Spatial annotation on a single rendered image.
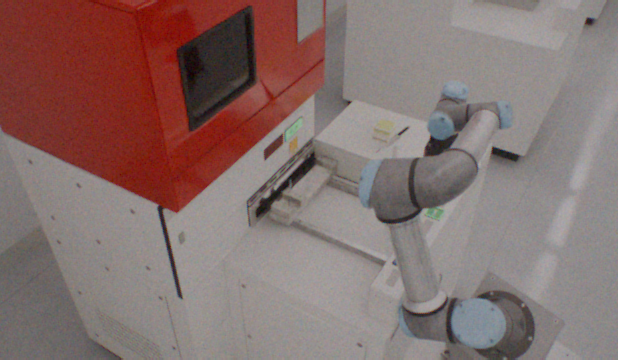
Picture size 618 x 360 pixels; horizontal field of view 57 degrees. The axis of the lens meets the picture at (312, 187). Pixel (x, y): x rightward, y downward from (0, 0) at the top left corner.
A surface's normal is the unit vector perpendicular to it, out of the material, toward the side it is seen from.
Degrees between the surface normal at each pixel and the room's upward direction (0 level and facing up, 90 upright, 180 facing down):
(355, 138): 0
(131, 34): 90
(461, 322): 41
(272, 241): 0
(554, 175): 0
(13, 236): 90
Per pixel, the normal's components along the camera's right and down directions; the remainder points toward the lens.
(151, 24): 0.86, 0.34
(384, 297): -0.51, 0.56
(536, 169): 0.00, -0.76
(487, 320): -0.40, -0.23
